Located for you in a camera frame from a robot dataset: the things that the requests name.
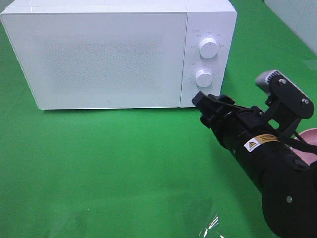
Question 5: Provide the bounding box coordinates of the pink round plate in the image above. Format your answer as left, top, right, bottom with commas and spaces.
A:
289, 128, 317, 164

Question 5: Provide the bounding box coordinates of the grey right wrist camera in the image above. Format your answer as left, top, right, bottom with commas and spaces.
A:
255, 69, 315, 136

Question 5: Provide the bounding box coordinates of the white microwave oven body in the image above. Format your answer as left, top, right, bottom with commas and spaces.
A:
0, 0, 237, 110

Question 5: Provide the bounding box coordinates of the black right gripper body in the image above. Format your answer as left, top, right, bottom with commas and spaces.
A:
200, 94, 272, 146

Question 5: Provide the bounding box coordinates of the green table cloth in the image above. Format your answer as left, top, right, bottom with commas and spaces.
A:
0, 28, 274, 238

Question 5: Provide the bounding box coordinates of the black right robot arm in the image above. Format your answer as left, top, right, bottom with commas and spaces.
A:
192, 92, 317, 238

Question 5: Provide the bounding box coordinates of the white microwave door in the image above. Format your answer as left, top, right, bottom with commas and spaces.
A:
1, 13, 187, 109

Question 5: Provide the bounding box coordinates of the upper white microwave knob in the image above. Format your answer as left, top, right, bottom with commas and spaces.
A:
199, 36, 219, 59

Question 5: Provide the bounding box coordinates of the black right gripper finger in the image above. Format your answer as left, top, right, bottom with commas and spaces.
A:
191, 91, 211, 109

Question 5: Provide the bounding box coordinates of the clear tape patch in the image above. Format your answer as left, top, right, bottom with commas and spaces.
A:
180, 198, 223, 238

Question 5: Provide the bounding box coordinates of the white microwave knob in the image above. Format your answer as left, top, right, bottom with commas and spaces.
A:
195, 69, 212, 88
199, 36, 219, 59

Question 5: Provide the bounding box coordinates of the lower white microwave knob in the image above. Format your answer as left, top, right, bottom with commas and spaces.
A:
195, 69, 212, 88

